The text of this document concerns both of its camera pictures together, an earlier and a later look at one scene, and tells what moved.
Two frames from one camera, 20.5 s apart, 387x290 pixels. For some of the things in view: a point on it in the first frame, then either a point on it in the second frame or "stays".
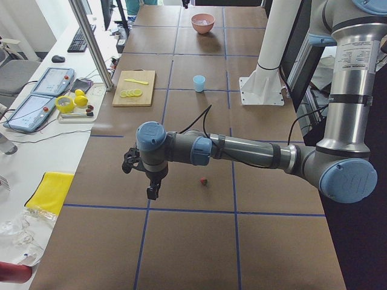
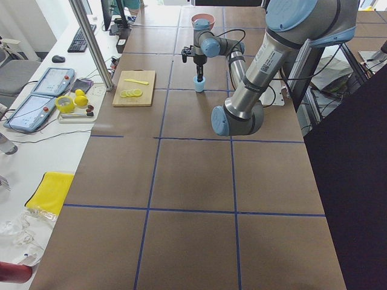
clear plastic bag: x=23 y=235 stays
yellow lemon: x=79 y=92 stays
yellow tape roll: x=65 y=109 stays
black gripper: x=132 y=160 -> x=187 y=51
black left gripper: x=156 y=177 -> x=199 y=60
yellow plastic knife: x=134 y=81 stays
